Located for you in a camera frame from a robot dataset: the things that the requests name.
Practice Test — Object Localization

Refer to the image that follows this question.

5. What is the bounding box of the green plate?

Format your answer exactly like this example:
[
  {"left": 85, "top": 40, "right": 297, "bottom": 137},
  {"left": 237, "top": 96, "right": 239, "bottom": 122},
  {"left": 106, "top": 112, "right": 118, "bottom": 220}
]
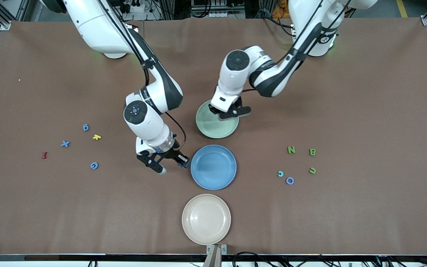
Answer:
[{"left": 195, "top": 99, "right": 239, "bottom": 139}]

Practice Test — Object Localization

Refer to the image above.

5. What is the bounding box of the blue plate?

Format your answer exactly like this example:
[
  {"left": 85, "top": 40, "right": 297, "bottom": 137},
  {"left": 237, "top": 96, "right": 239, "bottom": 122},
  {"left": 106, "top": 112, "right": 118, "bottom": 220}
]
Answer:
[{"left": 190, "top": 144, "right": 237, "bottom": 191}]

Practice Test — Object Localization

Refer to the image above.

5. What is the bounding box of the beige plate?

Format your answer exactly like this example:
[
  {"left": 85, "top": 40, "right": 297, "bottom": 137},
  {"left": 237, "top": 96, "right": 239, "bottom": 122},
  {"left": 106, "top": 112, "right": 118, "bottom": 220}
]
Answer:
[{"left": 182, "top": 194, "right": 232, "bottom": 245}]

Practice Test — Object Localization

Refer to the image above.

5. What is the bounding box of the white power strip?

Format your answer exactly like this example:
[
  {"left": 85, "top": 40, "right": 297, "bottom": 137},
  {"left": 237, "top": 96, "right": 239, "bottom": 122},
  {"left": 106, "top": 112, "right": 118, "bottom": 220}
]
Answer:
[
  {"left": 119, "top": 0, "right": 145, "bottom": 13},
  {"left": 193, "top": 10, "right": 245, "bottom": 19}
]

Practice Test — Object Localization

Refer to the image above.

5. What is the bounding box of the pile of orange objects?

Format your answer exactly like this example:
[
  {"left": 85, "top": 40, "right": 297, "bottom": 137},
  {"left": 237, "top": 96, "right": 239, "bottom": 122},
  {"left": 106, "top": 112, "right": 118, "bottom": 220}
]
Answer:
[{"left": 272, "top": 0, "right": 292, "bottom": 19}]

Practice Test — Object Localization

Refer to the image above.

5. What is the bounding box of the table cover sheet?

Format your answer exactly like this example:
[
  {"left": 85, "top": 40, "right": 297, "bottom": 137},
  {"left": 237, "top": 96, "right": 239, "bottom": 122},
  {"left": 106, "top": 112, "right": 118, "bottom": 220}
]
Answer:
[{"left": 0, "top": 18, "right": 427, "bottom": 256}]

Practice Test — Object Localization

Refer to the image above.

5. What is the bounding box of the metal camera bracket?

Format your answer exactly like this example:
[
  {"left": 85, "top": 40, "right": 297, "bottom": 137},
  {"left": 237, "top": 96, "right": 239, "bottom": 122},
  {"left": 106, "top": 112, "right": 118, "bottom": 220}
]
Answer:
[{"left": 206, "top": 244, "right": 228, "bottom": 256}]

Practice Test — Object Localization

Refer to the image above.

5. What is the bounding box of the camera stand pole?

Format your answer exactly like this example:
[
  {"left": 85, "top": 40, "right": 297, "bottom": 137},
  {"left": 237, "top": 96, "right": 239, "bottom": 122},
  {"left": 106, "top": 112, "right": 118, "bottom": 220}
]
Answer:
[{"left": 202, "top": 245, "right": 222, "bottom": 267}]

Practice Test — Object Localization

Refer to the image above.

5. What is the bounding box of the black floor cable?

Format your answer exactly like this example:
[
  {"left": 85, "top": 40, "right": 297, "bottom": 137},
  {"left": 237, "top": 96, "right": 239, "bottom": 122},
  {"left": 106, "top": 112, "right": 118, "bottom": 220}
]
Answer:
[{"left": 232, "top": 251, "right": 292, "bottom": 267}]

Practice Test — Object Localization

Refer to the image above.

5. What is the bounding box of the metal table edge rail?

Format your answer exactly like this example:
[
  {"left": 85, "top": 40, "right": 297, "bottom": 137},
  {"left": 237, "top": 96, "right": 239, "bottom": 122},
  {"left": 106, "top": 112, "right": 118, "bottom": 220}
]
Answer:
[{"left": 0, "top": 254, "right": 427, "bottom": 261}]

